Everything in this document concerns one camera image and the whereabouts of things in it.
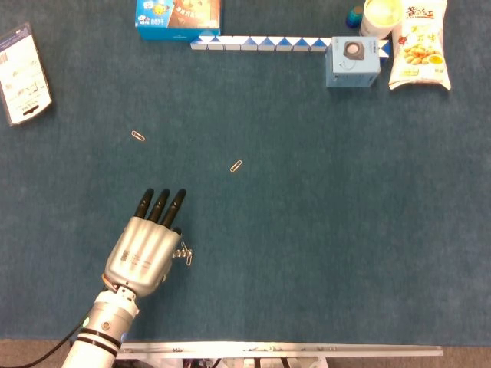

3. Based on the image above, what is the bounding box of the robot left five-finger hand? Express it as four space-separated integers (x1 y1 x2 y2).
102 187 188 300

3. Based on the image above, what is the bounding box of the blue-green table mat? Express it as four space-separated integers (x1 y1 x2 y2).
0 0 491 346

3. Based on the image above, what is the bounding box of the white blister pack card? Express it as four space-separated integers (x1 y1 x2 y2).
0 21 54 127

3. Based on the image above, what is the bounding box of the blue cookie box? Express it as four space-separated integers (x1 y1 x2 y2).
134 0 222 42

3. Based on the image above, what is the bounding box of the blue white snake puzzle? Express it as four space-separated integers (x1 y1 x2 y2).
189 34 394 60

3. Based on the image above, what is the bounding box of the light blue speaker box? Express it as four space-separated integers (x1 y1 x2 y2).
325 36 382 89

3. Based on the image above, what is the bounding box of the small teal bottle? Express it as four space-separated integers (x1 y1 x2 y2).
345 5 364 29

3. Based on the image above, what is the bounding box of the white paper cup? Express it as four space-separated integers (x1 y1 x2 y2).
359 0 404 41

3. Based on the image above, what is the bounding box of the white peanut snack bag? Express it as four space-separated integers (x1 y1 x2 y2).
387 0 452 91

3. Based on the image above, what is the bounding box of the black cable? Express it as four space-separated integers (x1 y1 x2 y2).
0 304 88 368

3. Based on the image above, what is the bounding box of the aluminium rail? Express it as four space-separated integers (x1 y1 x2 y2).
117 340 444 360

